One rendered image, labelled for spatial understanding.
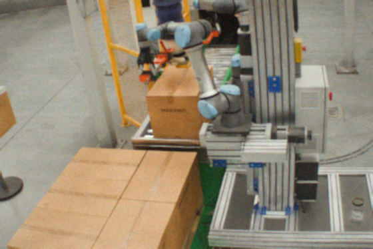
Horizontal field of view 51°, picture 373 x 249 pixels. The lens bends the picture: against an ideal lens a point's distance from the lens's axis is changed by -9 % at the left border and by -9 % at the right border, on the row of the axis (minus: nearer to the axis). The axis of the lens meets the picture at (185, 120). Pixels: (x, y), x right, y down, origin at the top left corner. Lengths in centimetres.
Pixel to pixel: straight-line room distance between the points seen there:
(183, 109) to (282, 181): 92
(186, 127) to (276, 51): 113
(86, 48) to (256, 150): 217
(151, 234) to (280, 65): 126
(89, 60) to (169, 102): 117
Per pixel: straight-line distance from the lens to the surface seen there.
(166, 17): 317
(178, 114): 323
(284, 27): 241
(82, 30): 400
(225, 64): 473
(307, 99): 253
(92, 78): 414
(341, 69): 588
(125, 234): 260
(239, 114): 247
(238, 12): 295
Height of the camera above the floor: 228
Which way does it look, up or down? 28 degrees down
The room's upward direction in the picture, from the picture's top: 8 degrees counter-clockwise
